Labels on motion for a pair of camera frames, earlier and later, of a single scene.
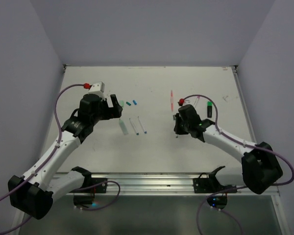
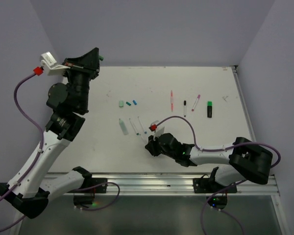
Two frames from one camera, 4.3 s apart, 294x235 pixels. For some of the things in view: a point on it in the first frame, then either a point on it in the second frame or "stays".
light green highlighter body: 123,127 stays
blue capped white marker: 142,126 stays
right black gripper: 178,130 -> 151,146
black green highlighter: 209,109 stays
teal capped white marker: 134,127 stays
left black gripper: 110,112 -> 90,60
